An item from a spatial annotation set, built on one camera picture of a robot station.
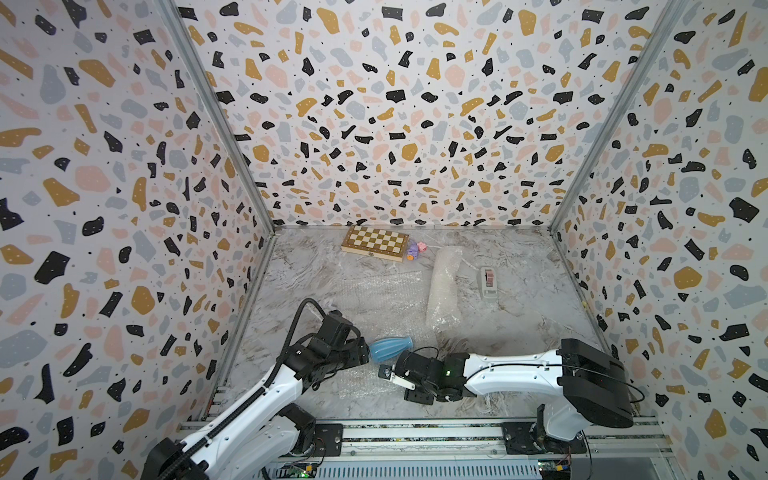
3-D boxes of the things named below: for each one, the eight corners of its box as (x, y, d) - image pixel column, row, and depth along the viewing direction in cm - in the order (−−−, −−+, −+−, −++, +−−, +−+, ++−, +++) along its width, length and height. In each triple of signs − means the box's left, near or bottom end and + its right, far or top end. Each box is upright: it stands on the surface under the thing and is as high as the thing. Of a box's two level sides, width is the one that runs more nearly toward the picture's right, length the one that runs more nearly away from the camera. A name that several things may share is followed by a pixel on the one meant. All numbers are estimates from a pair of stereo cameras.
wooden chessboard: (341, 249, 117) (340, 243, 115) (353, 228, 125) (352, 222, 122) (402, 263, 113) (402, 257, 111) (410, 240, 121) (410, 234, 119)
